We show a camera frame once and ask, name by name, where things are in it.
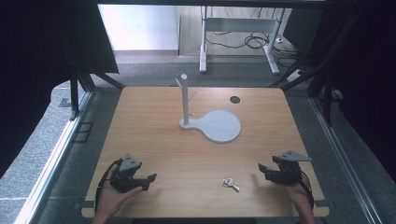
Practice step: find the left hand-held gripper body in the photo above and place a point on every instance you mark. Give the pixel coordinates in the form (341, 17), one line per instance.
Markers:
(124, 179)

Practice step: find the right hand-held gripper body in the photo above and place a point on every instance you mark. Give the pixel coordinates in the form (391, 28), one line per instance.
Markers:
(288, 171)

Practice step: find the silver key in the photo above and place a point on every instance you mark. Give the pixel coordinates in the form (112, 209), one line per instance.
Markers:
(230, 184)

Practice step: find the white hook stand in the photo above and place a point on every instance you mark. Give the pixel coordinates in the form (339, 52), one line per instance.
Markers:
(219, 126)

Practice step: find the person's right hand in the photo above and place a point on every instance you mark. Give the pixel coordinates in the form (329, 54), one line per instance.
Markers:
(295, 191)

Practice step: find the person's left hand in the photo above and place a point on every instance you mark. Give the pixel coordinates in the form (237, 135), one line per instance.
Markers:
(109, 199)

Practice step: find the black round table grommet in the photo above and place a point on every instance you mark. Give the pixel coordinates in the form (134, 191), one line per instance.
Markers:
(234, 99)

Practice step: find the black metal stand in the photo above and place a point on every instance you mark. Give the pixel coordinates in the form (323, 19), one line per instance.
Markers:
(327, 99)
(74, 96)

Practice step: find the white power strip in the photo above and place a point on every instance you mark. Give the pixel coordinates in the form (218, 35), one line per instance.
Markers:
(294, 75)

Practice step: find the black curtain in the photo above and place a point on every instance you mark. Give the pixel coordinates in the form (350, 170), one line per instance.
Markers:
(364, 77)
(37, 62)

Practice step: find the dark panel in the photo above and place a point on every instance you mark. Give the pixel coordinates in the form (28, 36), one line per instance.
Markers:
(300, 28)

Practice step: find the aluminium rail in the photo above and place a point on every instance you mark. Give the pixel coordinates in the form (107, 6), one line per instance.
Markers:
(345, 161)
(53, 161)

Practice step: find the white desk frame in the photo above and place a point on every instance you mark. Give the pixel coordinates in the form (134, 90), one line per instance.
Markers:
(239, 24)

